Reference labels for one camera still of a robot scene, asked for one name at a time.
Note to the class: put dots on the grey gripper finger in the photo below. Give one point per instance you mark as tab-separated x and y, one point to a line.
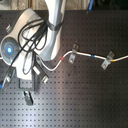
28	98

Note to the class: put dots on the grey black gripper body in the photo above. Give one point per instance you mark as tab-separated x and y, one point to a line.
27	85

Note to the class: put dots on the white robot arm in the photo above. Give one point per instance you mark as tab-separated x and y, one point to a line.
31	40

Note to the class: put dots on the grey metal bracket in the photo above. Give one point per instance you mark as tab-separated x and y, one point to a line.
44	78
8	28
6	81

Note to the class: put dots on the grey metal cable clip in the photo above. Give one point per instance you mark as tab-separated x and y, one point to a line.
73	54
108	60

